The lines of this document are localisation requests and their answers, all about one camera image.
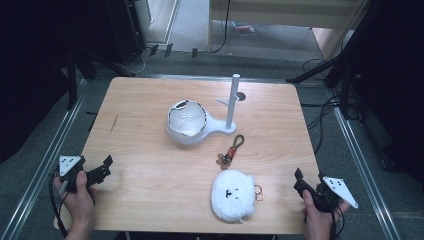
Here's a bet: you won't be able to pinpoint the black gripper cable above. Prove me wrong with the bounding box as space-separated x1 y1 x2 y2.
329 199 346 240
48 171 70 238

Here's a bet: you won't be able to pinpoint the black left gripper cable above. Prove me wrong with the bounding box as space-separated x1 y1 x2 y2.
48 171 70 238

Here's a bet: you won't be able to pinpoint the black tripod stand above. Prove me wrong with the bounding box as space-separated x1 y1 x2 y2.
285 0 388 88

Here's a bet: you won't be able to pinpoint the black metal stand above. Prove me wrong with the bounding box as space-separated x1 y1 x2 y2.
65 48 81 112

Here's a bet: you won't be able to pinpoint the brown bear keychain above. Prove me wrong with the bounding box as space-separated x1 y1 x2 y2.
215 133 246 171

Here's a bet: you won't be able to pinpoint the light wooden furniture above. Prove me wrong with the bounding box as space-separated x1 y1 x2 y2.
207 0 372 62

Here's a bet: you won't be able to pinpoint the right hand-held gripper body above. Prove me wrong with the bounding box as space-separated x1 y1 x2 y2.
306 175 360 214

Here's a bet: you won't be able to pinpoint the black cabinet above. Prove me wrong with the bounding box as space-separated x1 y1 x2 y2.
105 0 147 66

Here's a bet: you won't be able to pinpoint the white floor cable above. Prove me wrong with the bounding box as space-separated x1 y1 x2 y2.
119 48 148 76

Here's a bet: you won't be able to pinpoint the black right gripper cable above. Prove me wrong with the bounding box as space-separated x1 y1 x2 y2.
329 199 346 240

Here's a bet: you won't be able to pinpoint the white stand with bowl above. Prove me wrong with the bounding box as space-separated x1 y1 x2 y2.
165 73 248 146

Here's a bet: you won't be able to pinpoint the metal floor rail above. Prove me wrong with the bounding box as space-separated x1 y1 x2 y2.
0 78 88 240
332 105 402 240

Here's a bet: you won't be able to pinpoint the person's right hand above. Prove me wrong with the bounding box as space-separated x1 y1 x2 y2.
300 189 352 240

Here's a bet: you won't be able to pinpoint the black floor cables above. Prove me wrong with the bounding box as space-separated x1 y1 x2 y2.
300 58 348 156

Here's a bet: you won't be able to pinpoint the black hanging cable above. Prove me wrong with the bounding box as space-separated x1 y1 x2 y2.
209 0 232 55

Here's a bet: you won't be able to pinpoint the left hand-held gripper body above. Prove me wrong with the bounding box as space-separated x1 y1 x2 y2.
58 154 108 194

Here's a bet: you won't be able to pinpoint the person's left hand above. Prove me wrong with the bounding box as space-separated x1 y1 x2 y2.
53 170 98 234

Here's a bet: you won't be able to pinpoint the white fluffy pouch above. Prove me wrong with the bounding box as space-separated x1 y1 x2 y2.
210 168 266 224

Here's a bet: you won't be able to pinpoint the magazine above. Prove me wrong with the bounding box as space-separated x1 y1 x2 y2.
231 21 257 37

